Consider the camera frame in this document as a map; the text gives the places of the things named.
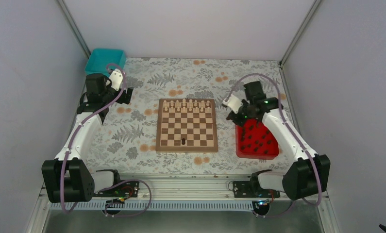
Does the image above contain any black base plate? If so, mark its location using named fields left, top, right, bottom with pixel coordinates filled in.
left=91, top=169, right=139, bottom=199
left=228, top=178, right=281, bottom=198

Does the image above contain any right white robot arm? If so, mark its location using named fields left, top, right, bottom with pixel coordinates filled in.
left=222, top=81, right=330, bottom=205

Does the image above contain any teal plastic bin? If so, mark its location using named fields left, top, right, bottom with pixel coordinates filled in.
left=84, top=48, right=126, bottom=76

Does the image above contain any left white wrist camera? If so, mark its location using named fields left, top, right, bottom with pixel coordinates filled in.
left=109, top=69, right=123, bottom=91

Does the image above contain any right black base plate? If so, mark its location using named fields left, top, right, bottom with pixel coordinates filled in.
left=228, top=178, right=281, bottom=198

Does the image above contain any white chess pieces row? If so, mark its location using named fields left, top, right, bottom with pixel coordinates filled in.
left=159, top=99, right=215, bottom=113

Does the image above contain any aluminium mounting rail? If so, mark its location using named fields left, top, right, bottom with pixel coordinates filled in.
left=27, top=175, right=339, bottom=233

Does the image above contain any wooden chessboard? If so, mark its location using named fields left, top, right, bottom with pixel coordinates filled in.
left=155, top=105, right=218, bottom=153

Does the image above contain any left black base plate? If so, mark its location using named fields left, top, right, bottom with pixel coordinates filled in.
left=91, top=169, right=139, bottom=199

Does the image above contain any floral patterned table mat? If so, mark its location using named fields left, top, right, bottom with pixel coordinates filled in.
left=86, top=58, right=290, bottom=175

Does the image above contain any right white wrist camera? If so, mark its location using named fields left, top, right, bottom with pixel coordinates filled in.
left=222, top=95, right=243, bottom=114

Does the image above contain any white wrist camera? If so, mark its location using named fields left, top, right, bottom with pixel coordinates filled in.
left=222, top=95, right=243, bottom=114
left=109, top=69, right=123, bottom=91

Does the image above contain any red plastic tray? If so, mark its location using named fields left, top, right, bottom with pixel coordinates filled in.
left=235, top=119, right=280, bottom=160

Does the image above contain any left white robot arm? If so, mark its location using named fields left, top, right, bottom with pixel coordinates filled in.
left=41, top=69, right=133, bottom=203

